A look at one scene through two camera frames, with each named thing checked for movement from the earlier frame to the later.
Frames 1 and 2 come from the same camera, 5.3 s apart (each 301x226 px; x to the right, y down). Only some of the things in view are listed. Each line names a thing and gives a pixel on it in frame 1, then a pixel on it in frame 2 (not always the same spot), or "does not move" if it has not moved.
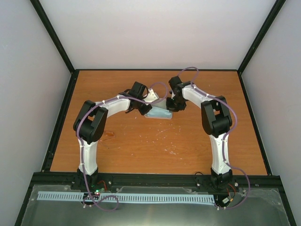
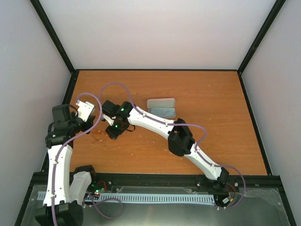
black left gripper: x=143 y=110 → x=89 y=123
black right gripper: x=172 y=109 → x=113 y=134
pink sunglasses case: x=159 y=110 does not move
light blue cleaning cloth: x=157 y=111 does not move
